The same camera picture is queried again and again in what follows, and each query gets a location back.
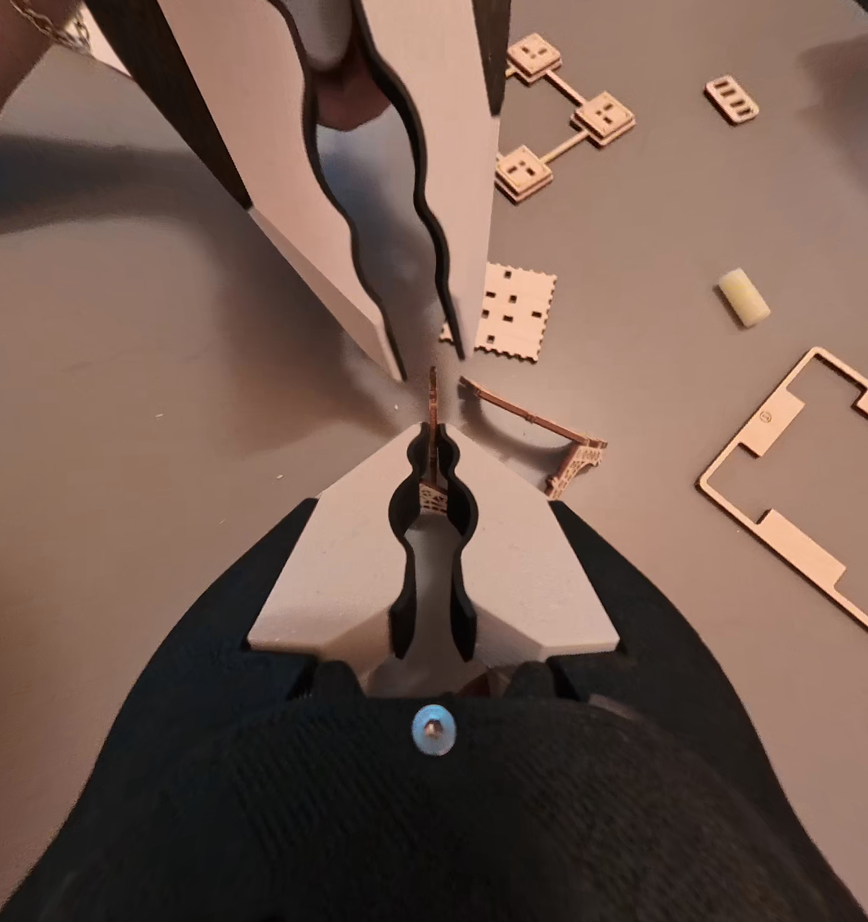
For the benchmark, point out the wooden lattice leg piece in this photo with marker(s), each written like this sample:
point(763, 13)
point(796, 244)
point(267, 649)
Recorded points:
point(432, 403)

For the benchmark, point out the small slotted wooden piece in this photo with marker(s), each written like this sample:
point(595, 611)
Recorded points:
point(732, 99)

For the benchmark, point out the square wooden plate with holes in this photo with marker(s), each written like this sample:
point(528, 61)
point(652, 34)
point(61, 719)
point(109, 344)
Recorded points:
point(538, 317)

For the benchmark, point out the wooden four-pad square frame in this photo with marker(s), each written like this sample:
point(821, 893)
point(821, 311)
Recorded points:
point(616, 128)

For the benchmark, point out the wooden tower base assembly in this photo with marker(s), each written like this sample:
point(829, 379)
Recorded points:
point(581, 461)

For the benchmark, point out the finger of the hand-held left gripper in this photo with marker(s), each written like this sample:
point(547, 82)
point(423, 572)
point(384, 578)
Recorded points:
point(261, 144)
point(452, 144)

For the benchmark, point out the grey desk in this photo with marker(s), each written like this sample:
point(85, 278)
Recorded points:
point(153, 432)

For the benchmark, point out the emptied wooden sheet frame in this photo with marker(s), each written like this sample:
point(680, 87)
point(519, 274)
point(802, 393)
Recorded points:
point(765, 432)

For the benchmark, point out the person's left hand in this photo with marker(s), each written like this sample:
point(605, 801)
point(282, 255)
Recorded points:
point(351, 101)

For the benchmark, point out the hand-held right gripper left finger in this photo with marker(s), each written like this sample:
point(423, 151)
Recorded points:
point(333, 576)

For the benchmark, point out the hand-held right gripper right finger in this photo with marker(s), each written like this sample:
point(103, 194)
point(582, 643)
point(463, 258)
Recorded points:
point(534, 576)

